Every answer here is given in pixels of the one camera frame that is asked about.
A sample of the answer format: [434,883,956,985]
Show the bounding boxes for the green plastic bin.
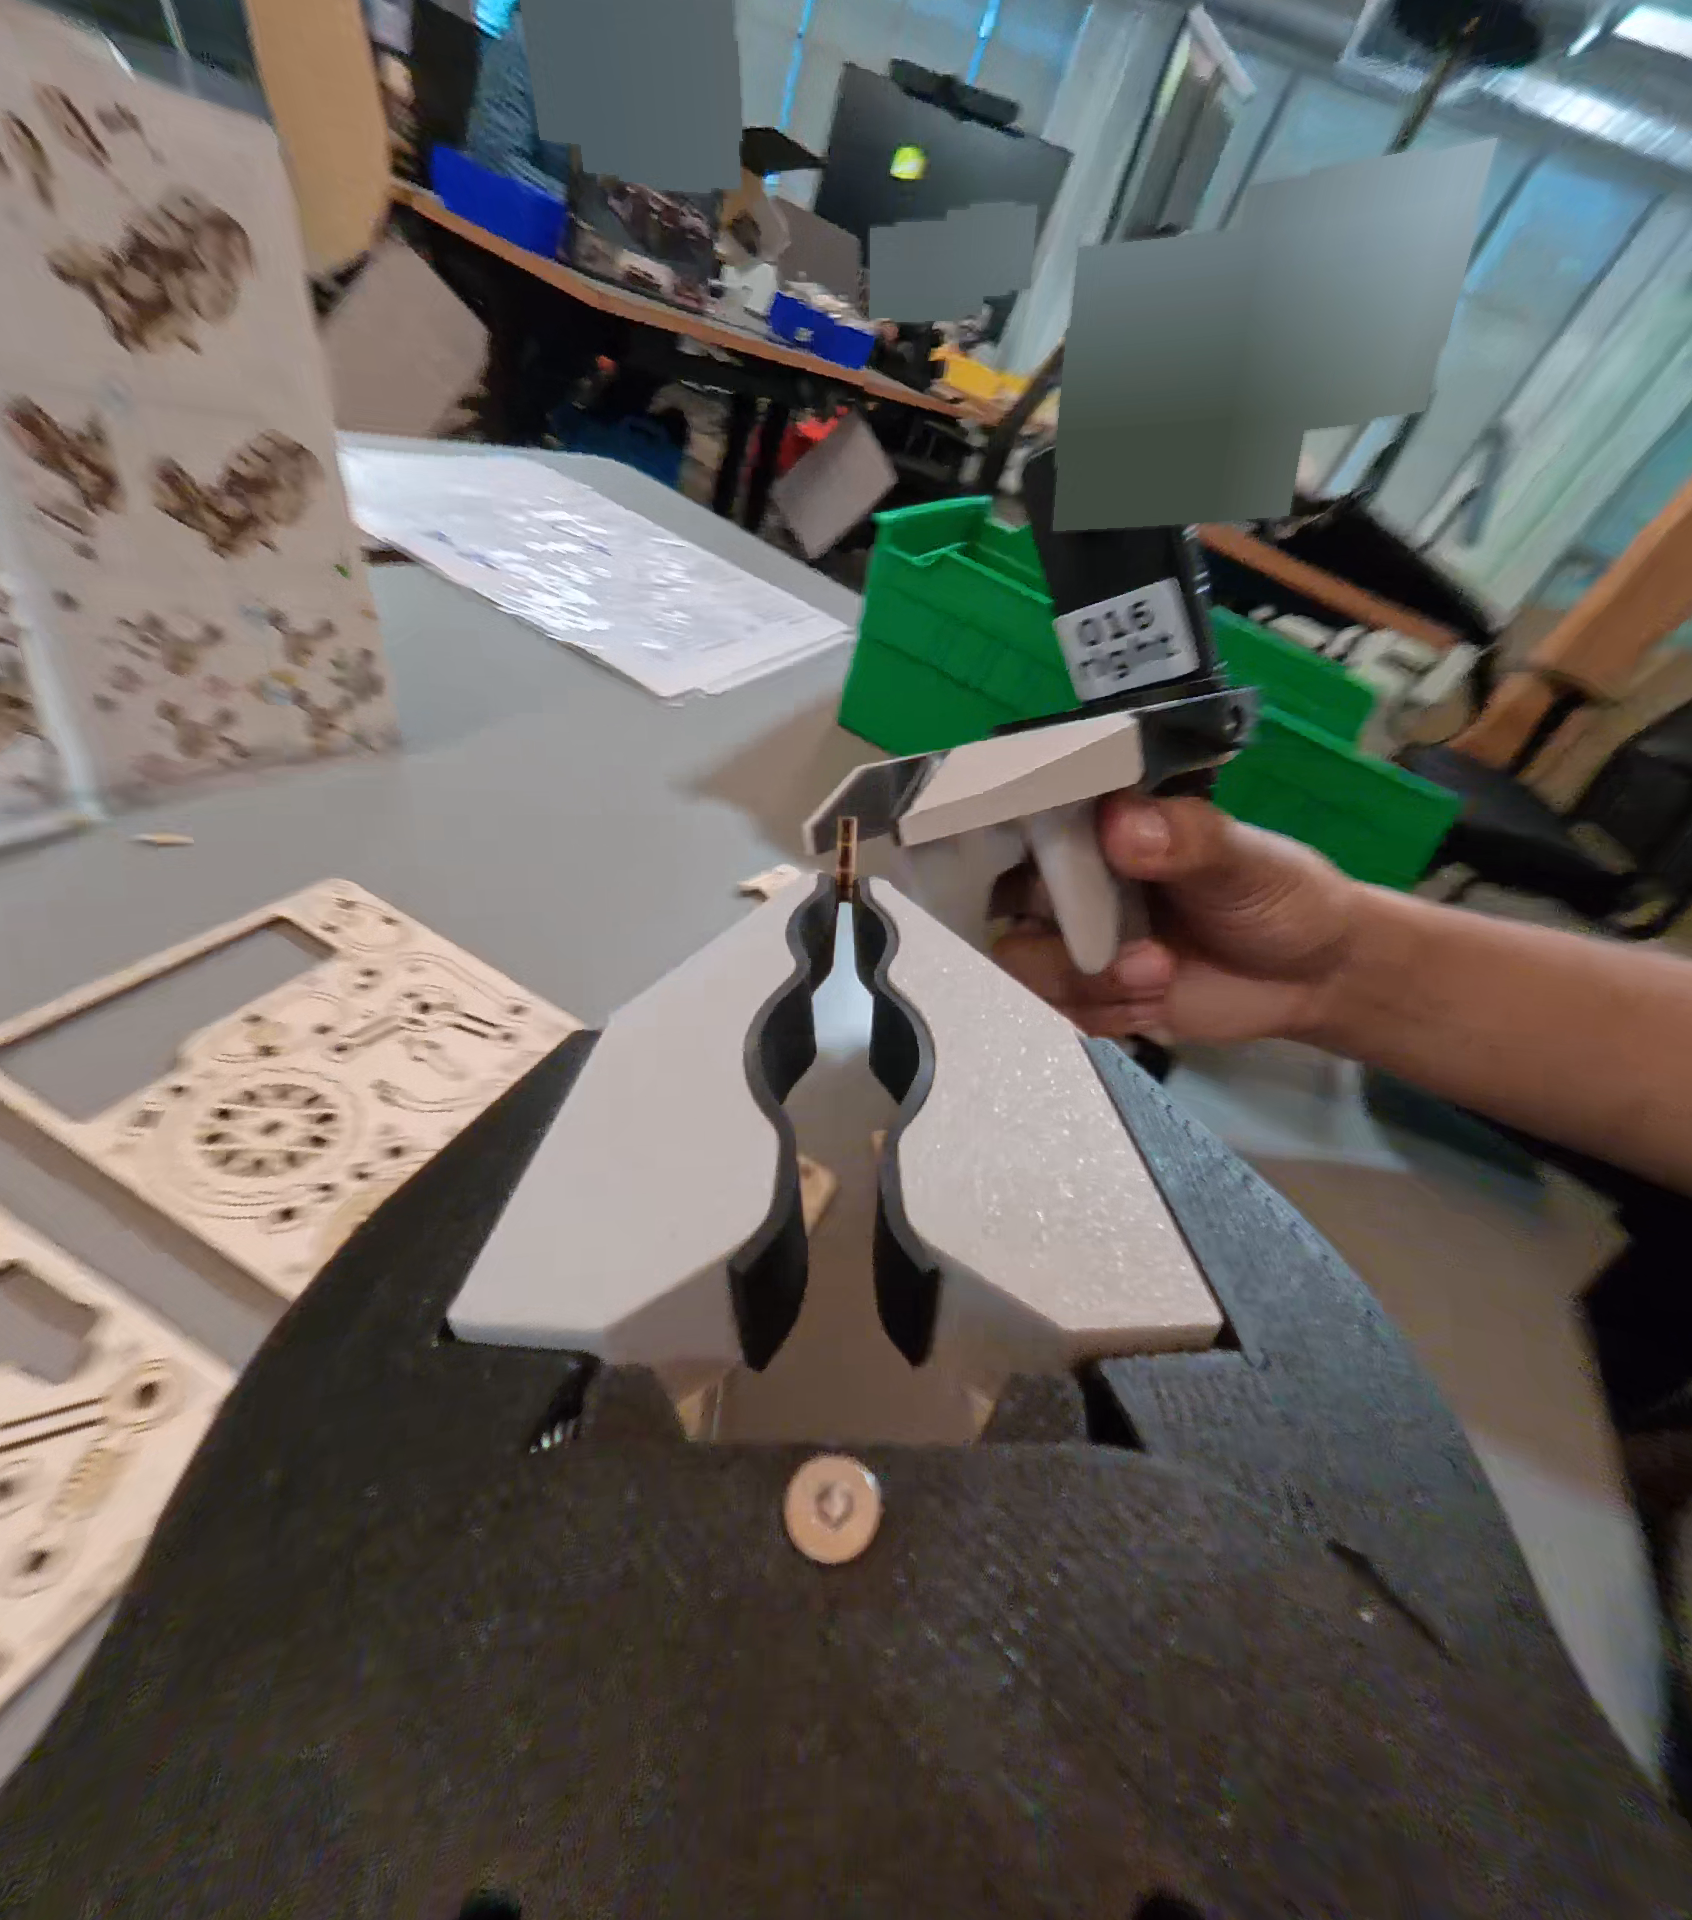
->
[838,500,1462,889]

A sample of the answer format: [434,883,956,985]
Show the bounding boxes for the wooden puzzle sheet many cutouts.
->
[0,1125,236,1824]

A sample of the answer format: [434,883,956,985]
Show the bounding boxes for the person's right forearm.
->
[1312,883,1692,1205]

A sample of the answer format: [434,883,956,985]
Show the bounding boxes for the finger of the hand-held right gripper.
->
[898,713,1152,847]
[799,754,950,858]

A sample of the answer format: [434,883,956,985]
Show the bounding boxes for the background black monitor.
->
[817,65,1071,287]

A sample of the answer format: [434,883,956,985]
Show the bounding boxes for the grey desk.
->
[0,433,1688,1864]

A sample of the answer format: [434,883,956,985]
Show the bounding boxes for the folded instruction booklet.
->
[0,0,400,874]

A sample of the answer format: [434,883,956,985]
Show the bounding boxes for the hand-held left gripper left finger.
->
[446,874,842,1373]

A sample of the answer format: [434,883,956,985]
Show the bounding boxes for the black office chair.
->
[1403,630,1692,933]

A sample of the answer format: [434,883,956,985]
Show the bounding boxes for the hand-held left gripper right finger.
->
[848,880,1226,1370]

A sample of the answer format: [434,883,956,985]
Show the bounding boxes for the background wooden table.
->
[395,182,999,423]

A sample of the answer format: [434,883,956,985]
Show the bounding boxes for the person's right hand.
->
[988,795,1364,1055]

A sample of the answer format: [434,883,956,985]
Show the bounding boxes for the wooden puzzle sheet rectangular window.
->
[0,878,587,1303]

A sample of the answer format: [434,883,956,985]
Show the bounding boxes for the wooden rail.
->
[1462,354,1692,768]

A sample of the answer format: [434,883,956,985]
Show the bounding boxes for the printed paper sheets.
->
[340,445,856,704]

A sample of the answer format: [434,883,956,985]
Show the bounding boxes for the small blue bin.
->
[769,294,878,372]

